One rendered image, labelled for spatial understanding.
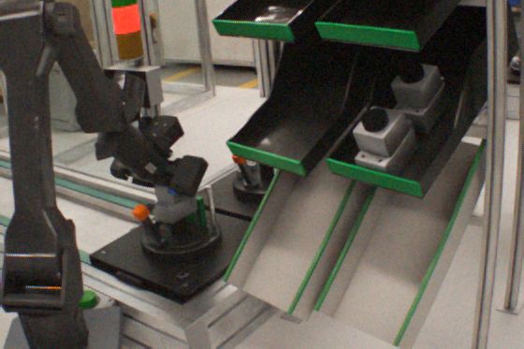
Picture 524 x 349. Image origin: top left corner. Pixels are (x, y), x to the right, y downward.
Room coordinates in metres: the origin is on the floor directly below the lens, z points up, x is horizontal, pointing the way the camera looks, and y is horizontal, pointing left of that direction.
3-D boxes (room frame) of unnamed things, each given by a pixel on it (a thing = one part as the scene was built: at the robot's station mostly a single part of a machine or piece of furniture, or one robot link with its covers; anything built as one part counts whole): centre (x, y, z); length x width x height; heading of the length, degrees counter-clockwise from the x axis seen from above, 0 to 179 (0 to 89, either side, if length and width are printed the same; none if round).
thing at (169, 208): (0.97, 0.15, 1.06); 0.08 x 0.04 x 0.07; 142
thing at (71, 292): (0.57, 0.26, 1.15); 0.09 x 0.07 x 0.06; 82
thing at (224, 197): (1.17, 0.00, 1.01); 0.24 x 0.24 x 0.13; 51
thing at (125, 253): (0.97, 0.15, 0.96); 0.24 x 0.24 x 0.02; 51
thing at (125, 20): (1.18, 0.23, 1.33); 0.05 x 0.05 x 0.05
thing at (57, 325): (0.56, 0.26, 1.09); 0.07 x 0.07 x 0.06; 7
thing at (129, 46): (1.18, 0.23, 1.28); 0.05 x 0.05 x 0.05
